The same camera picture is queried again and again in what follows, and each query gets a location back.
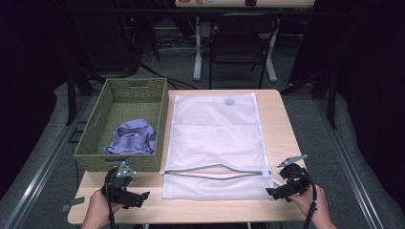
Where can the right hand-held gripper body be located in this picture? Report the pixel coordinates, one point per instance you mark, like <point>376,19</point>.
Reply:
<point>294,179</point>

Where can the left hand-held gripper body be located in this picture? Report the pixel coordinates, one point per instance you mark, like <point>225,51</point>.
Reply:
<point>116,186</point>

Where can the purple garment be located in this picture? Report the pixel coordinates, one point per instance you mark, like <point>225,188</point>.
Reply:
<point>133,136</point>

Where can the green woven basket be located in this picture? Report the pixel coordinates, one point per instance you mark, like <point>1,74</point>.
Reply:
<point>127,108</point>

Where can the white mesh laundry bag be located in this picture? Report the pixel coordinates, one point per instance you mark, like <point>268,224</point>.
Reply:
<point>216,133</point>

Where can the person's right hand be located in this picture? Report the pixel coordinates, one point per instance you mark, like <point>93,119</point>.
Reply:
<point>302,205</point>

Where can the person's left hand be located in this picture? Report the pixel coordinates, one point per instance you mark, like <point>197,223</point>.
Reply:
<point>95,208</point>

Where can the black metal stand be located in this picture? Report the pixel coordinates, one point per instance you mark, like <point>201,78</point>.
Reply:
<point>71,101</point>
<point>332,101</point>

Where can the black equipment cabinet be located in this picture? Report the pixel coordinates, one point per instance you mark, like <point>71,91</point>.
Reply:
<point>108,44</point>

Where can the black folding chair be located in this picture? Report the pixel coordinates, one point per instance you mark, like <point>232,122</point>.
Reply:
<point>237,47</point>

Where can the white-legged desk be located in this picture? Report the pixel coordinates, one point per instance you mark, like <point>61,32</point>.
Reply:
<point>229,4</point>

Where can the grey metal bracket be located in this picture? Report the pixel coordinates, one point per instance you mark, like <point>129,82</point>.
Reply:
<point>74,201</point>

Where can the aluminium floor rail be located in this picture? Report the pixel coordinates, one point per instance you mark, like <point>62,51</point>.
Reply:
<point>40,174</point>
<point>353,175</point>

